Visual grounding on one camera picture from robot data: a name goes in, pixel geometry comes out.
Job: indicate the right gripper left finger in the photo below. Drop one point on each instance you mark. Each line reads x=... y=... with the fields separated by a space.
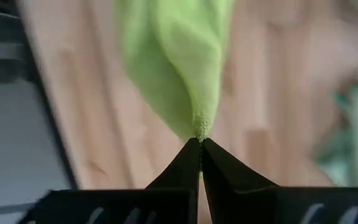
x=135 y=205

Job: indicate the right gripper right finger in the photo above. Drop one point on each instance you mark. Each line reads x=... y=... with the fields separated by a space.
x=275 y=205

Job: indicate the lime green microfiber towel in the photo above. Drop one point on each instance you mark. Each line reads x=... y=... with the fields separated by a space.
x=179 y=62

